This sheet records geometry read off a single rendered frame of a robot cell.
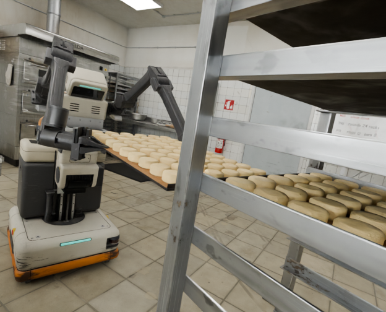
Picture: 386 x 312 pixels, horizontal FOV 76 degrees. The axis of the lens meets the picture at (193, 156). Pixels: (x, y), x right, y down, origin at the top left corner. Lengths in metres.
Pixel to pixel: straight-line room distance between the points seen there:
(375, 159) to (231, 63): 0.22
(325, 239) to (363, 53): 0.18
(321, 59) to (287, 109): 4.30
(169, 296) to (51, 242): 1.42
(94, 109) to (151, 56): 4.63
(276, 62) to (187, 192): 0.22
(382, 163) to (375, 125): 4.19
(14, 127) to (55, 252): 2.90
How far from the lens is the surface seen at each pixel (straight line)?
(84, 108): 1.67
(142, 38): 6.57
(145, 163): 0.62
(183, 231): 0.41
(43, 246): 1.82
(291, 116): 4.59
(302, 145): 0.30
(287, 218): 0.31
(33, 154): 1.93
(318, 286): 0.80
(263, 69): 0.34
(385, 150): 0.28
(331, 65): 0.30
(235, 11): 0.41
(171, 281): 0.46
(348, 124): 4.45
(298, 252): 0.81
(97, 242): 1.91
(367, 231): 0.33
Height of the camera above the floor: 1.15
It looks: 9 degrees down
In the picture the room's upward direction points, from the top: 9 degrees clockwise
